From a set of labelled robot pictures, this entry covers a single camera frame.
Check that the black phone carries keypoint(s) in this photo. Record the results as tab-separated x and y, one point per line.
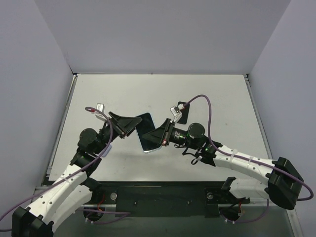
185	114

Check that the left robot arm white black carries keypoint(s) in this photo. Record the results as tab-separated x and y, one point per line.
74	187

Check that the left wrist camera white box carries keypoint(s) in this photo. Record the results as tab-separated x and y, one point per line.
100	109

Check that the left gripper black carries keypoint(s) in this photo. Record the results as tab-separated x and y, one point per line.
116	124

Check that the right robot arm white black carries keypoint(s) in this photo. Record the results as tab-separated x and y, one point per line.
276	180

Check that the aluminium front rail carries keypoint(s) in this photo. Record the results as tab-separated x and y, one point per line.
81	196

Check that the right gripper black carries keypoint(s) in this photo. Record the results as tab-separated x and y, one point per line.
167	132

